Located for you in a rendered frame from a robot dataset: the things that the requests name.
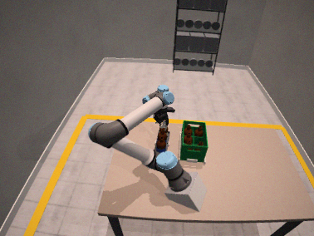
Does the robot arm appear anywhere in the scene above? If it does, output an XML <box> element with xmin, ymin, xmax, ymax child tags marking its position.
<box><xmin>88</xmin><ymin>85</ymin><xmax>192</xmax><ymax>192</ymax></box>

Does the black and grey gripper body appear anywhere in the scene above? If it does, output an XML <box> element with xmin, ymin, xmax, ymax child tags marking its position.
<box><xmin>153</xmin><ymin>107</ymin><xmax>168</xmax><ymax>123</ymax></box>

